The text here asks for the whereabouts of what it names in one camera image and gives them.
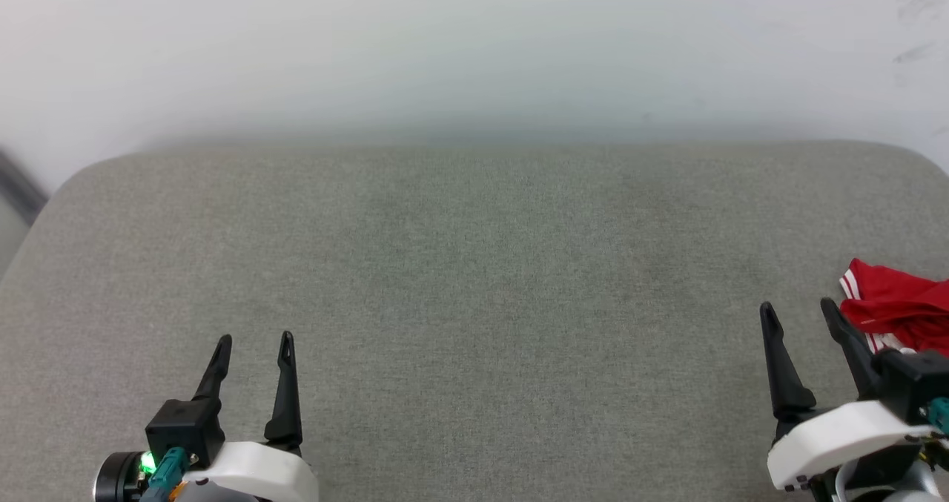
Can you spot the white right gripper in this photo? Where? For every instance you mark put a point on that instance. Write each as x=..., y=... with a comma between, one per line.
x=838, y=435

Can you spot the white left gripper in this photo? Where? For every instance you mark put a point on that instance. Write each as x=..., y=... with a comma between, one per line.
x=259, y=472

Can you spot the red basketball jersey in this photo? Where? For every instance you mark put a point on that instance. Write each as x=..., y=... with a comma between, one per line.
x=904, y=302

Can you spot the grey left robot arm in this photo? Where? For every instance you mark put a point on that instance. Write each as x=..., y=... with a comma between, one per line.
x=215, y=494

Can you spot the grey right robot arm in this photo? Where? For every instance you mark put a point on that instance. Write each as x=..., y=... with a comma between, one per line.
x=904, y=487

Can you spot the grey fabric sofa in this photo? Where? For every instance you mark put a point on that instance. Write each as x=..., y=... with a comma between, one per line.
x=482, y=302

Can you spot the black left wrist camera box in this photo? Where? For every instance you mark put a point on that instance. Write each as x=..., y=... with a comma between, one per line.
x=185, y=428

